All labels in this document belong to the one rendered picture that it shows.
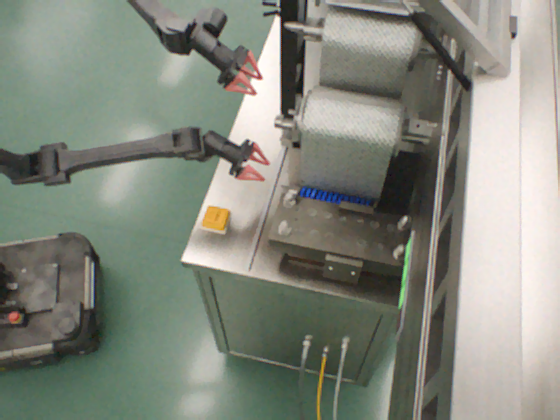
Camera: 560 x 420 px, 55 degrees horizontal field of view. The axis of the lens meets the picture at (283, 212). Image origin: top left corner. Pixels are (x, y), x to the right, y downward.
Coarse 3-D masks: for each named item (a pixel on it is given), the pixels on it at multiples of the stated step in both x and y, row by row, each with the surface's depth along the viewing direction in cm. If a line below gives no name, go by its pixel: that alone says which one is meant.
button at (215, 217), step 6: (210, 210) 165; (216, 210) 165; (222, 210) 165; (228, 210) 165; (204, 216) 164; (210, 216) 164; (216, 216) 164; (222, 216) 164; (228, 216) 166; (204, 222) 162; (210, 222) 162; (216, 222) 162; (222, 222) 162; (216, 228) 163; (222, 228) 162
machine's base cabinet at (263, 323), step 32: (224, 288) 168; (256, 288) 162; (224, 320) 192; (256, 320) 185; (288, 320) 178; (320, 320) 171; (352, 320) 165; (384, 320) 159; (224, 352) 223; (256, 352) 214; (288, 352) 204; (320, 352) 196; (352, 352) 188
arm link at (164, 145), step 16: (192, 128) 146; (48, 144) 146; (64, 144) 147; (112, 144) 145; (128, 144) 145; (144, 144) 144; (160, 144) 144; (176, 144) 149; (192, 144) 145; (64, 160) 144; (80, 160) 144; (96, 160) 144; (112, 160) 145; (128, 160) 147; (64, 176) 144
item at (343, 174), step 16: (304, 160) 147; (320, 160) 145; (336, 160) 144; (352, 160) 142; (368, 160) 140; (304, 176) 153; (320, 176) 151; (336, 176) 149; (352, 176) 148; (368, 176) 146; (384, 176) 144; (336, 192) 155; (352, 192) 154; (368, 192) 152
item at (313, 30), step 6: (306, 18) 146; (312, 18) 146; (318, 18) 146; (306, 24) 146; (312, 24) 145; (318, 24) 145; (324, 24) 145; (306, 30) 146; (312, 30) 146; (318, 30) 146; (306, 36) 147; (312, 36) 147; (318, 36) 147; (318, 42) 149
